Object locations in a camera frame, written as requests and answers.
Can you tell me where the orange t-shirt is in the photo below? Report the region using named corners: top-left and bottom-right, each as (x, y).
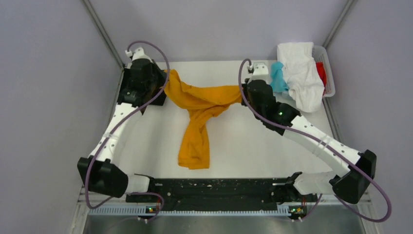
top-left (164, 70), bottom-right (242, 170)

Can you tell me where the red t-shirt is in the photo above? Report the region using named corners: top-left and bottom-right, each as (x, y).
top-left (316, 62), bottom-right (327, 95)

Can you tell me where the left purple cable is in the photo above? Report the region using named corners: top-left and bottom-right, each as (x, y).
top-left (84, 40), bottom-right (170, 223)

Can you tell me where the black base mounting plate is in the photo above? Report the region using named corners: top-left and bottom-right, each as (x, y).
top-left (126, 178), bottom-right (317, 212)

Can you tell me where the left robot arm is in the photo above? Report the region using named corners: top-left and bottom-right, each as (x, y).
top-left (77, 47), bottom-right (167, 202)

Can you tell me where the turquoise t-shirt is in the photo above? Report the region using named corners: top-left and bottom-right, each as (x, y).
top-left (270, 61), bottom-right (289, 93)

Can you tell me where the purple cable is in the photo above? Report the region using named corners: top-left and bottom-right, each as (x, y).
top-left (84, 40), bottom-right (170, 223)
top-left (238, 58), bottom-right (393, 223)

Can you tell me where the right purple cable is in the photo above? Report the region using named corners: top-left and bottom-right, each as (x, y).
top-left (238, 58), bottom-right (393, 223)

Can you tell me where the grey cable duct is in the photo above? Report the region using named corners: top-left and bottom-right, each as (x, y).
top-left (88, 205), bottom-right (291, 217)

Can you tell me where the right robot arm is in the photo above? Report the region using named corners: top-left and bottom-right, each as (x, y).
top-left (239, 62), bottom-right (377, 204)

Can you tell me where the white t-shirt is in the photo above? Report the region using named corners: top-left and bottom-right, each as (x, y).
top-left (277, 42), bottom-right (324, 113)

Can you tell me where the white laundry basket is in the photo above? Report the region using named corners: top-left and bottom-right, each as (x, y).
top-left (312, 45), bottom-right (336, 98)

